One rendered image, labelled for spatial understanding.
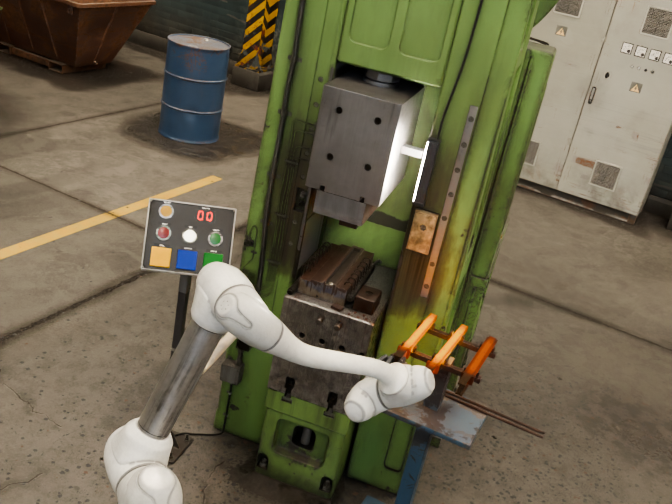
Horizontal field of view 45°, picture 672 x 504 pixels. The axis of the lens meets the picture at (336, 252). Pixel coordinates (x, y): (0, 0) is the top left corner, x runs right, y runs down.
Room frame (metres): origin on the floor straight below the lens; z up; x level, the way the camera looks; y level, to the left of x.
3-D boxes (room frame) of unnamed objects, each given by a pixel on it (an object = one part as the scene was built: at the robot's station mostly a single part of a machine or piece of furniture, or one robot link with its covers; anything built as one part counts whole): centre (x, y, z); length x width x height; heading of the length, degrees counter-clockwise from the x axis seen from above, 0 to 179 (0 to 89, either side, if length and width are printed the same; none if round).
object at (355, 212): (3.10, -0.02, 1.32); 0.42 x 0.20 x 0.10; 167
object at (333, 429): (3.10, -0.08, 0.23); 0.55 x 0.37 x 0.47; 167
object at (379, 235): (3.40, -0.14, 1.37); 0.41 x 0.10 x 0.91; 77
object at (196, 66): (7.40, 1.61, 0.44); 0.59 x 0.59 x 0.88
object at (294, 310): (3.10, -0.08, 0.69); 0.56 x 0.38 x 0.45; 167
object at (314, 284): (3.10, -0.02, 0.96); 0.42 x 0.20 x 0.09; 167
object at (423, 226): (2.95, -0.31, 1.27); 0.09 x 0.02 x 0.17; 77
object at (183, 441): (2.94, 0.59, 0.05); 0.22 x 0.22 x 0.09; 77
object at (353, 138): (3.09, -0.07, 1.56); 0.42 x 0.39 x 0.40; 167
